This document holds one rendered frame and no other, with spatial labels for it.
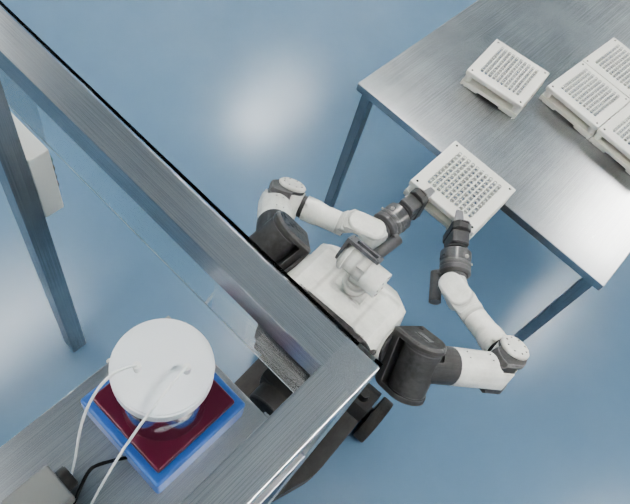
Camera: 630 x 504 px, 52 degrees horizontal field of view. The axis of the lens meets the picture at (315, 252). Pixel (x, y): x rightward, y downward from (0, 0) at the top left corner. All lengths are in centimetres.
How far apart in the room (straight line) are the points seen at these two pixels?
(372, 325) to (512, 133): 126
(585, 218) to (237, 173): 163
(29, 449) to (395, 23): 344
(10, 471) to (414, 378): 81
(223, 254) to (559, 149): 181
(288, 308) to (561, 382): 237
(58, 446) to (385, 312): 72
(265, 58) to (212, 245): 283
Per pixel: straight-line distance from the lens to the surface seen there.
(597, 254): 236
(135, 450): 115
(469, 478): 285
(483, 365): 156
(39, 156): 174
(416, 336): 146
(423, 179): 197
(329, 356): 90
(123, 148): 105
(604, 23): 322
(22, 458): 125
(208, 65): 365
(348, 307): 145
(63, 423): 125
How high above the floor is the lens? 257
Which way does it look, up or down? 59 degrees down
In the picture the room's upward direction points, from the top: 21 degrees clockwise
